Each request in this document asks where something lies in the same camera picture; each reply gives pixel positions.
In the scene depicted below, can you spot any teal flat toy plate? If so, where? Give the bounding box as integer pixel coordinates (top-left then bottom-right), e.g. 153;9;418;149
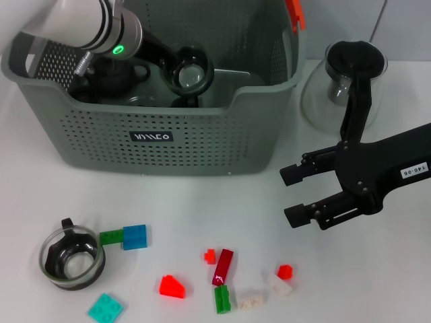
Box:
88;292;125;322

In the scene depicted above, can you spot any red sloped toy brick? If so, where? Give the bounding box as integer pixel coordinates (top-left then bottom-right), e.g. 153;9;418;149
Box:
159;275;187;299

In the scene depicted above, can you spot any white toy brick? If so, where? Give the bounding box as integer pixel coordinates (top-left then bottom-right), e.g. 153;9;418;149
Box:
235;289;265;310
263;271;293;297

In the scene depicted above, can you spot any dark red long brick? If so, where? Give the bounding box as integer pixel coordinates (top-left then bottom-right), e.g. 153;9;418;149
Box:
212;248;235;287

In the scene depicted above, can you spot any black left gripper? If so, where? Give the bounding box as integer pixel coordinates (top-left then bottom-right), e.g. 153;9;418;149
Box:
136;30;179;85

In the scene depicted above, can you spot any glass teapot black lid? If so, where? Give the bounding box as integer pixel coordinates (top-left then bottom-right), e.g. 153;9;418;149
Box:
300;40;389;144

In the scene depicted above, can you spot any blue toy brick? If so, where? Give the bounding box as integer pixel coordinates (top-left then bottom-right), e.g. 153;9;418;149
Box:
121;224;148;251

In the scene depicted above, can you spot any orange bin handle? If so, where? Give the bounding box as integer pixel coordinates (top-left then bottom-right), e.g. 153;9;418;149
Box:
285;0;306;33

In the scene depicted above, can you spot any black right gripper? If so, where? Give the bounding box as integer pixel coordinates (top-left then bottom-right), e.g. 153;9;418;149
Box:
279;122;431;231

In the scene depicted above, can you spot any green toy brick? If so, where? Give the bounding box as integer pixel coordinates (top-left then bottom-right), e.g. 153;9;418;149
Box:
99;228;125;246
214;284;232;316

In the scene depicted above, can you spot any thin grey wall cable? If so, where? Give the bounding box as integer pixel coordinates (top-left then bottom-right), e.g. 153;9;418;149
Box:
369;0;387;43

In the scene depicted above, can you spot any black clay teapot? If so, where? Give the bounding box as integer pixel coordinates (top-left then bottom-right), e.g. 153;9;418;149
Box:
72;60;151;102

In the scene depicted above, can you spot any grey perforated storage bin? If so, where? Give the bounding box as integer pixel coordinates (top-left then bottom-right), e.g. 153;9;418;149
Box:
1;0;306;176

